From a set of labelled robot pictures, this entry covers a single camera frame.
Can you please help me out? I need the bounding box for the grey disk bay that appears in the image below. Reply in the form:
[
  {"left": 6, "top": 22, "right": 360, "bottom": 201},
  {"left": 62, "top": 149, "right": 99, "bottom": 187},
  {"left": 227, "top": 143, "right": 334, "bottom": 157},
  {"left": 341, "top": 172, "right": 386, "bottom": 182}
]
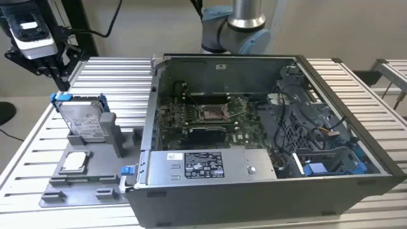
[{"left": 257, "top": 78, "right": 362, "bottom": 167}]

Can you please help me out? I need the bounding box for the dark grey PC case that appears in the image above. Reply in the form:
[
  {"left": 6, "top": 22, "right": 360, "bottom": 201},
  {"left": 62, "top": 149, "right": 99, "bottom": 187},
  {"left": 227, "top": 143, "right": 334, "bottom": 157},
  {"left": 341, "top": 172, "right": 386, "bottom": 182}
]
[{"left": 123, "top": 52, "right": 407, "bottom": 229}]

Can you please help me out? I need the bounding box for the black floor cable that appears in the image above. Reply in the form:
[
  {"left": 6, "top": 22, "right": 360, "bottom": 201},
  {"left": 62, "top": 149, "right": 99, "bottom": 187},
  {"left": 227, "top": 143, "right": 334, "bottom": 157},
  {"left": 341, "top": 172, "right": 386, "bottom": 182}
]
[{"left": 0, "top": 128, "right": 26, "bottom": 142}]

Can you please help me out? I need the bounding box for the CPU socket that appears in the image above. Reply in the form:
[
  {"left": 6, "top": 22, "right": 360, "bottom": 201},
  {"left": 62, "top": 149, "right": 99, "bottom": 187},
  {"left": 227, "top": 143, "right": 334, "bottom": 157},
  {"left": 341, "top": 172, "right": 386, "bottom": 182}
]
[{"left": 197, "top": 104, "right": 231, "bottom": 120}]

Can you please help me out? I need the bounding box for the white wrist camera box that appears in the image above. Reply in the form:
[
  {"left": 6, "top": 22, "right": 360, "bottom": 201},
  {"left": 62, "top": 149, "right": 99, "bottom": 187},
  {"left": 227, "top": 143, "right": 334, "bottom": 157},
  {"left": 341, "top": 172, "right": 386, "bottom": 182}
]
[{"left": 6, "top": 10, "right": 61, "bottom": 60}]

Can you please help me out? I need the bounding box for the black wire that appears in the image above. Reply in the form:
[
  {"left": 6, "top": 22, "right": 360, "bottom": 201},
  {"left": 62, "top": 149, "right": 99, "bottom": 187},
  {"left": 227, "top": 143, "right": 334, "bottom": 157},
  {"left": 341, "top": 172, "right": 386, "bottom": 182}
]
[{"left": 274, "top": 84, "right": 320, "bottom": 153}]

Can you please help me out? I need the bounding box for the green RAM stick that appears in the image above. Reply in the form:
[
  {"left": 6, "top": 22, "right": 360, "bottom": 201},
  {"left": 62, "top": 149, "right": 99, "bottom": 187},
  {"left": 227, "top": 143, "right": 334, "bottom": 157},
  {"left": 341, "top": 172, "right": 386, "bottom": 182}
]
[{"left": 69, "top": 176, "right": 118, "bottom": 181}]

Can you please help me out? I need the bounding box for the black box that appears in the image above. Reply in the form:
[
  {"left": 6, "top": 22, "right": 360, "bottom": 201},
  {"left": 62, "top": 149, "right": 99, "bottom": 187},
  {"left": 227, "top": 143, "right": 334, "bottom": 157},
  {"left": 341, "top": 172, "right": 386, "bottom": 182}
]
[{"left": 352, "top": 70, "right": 382, "bottom": 88}]

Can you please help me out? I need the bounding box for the hard disk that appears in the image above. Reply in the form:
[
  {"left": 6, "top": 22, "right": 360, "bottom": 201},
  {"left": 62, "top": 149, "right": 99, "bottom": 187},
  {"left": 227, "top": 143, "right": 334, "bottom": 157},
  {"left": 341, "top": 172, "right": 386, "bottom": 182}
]
[{"left": 51, "top": 93, "right": 111, "bottom": 144}]

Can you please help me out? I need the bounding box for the metal socket cover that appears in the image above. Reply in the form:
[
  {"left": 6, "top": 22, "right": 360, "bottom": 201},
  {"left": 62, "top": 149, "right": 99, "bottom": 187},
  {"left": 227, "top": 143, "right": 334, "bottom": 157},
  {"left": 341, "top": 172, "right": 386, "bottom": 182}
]
[{"left": 227, "top": 96, "right": 251, "bottom": 113}]

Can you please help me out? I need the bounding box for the metal slat side table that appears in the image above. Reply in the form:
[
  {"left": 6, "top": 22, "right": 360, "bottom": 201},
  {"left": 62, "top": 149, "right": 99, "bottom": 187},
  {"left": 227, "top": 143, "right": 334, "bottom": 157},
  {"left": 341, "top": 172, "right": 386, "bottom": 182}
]
[{"left": 370, "top": 58, "right": 407, "bottom": 96}]

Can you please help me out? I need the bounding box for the green motherboard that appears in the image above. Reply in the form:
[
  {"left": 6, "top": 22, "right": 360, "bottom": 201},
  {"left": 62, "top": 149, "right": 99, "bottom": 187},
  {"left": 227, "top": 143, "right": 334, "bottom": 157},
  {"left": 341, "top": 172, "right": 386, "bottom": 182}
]
[{"left": 158, "top": 95, "right": 276, "bottom": 151}]

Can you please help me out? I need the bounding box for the black chair base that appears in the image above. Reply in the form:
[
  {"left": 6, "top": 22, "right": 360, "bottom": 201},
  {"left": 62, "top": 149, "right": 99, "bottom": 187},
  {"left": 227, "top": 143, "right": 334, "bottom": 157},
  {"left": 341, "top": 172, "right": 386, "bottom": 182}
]
[{"left": 0, "top": 101, "right": 18, "bottom": 126}]

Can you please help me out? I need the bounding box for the silver CPU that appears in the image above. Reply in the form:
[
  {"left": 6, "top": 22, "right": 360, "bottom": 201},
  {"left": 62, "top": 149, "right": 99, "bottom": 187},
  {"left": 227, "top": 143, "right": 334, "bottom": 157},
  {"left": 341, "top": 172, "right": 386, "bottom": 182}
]
[{"left": 62, "top": 152, "right": 90, "bottom": 171}]

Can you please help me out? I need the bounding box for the black graphics card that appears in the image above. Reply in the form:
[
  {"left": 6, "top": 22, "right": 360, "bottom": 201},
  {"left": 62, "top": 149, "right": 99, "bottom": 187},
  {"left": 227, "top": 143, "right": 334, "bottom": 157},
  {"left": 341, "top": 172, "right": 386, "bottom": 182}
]
[{"left": 187, "top": 127, "right": 229, "bottom": 146}]

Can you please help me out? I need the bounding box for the coloured wire with connector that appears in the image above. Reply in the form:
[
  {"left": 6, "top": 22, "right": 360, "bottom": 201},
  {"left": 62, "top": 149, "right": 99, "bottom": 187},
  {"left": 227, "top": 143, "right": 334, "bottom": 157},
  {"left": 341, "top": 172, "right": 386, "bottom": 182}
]
[{"left": 313, "top": 127, "right": 341, "bottom": 139}]

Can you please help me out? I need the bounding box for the silver power supply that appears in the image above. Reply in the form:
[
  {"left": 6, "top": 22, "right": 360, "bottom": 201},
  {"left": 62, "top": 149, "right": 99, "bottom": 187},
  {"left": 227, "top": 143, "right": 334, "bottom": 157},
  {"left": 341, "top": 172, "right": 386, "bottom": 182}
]
[{"left": 147, "top": 149, "right": 277, "bottom": 186}]

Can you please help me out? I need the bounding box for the black frame post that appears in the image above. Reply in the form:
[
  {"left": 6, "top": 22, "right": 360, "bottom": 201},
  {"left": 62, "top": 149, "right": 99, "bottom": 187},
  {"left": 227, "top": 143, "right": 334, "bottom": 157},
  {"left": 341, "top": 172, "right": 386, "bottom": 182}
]
[{"left": 61, "top": 0, "right": 101, "bottom": 57}]

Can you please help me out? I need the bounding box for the grey parts rack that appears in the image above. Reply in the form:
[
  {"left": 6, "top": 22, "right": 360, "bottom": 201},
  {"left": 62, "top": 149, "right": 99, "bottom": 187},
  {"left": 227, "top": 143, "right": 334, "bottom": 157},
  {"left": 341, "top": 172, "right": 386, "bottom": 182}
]
[{"left": 39, "top": 113, "right": 145, "bottom": 208}]

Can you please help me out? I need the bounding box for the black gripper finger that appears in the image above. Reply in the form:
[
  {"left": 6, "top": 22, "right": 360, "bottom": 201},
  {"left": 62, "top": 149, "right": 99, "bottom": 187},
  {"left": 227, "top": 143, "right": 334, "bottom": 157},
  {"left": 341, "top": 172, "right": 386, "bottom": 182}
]
[{"left": 53, "top": 75, "right": 71, "bottom": 92}]

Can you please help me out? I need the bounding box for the black RAM slot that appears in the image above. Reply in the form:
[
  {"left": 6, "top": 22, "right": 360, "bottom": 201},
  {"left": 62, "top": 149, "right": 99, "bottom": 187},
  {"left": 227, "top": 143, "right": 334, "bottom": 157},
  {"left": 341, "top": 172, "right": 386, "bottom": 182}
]
[{"left": 186, "top": 121, "right": 239, "bottom": 127}]

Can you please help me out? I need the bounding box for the thin wire locking lever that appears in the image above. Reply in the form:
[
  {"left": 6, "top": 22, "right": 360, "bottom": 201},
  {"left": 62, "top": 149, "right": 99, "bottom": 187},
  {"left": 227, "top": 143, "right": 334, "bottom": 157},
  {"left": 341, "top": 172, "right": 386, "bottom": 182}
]
[{"left": 187, "top": 92, "right": 202, "bottom": 107}]

